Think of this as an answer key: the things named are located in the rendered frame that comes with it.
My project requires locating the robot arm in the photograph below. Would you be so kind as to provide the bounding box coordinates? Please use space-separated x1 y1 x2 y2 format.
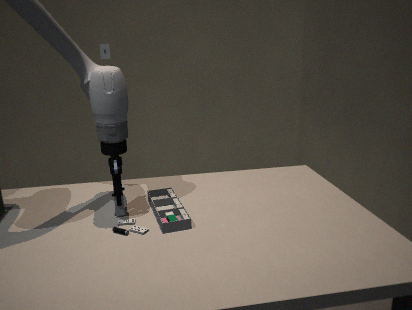
5 0 128 143

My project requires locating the white domino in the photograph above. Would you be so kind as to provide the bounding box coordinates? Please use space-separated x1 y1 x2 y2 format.
118 219 135 226
129 225 149 235

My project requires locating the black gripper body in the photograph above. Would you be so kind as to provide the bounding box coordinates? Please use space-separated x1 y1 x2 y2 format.
100 140 127 168

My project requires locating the grey three-compartment bin rack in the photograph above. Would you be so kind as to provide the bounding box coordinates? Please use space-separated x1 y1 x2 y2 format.
148 187 192 234

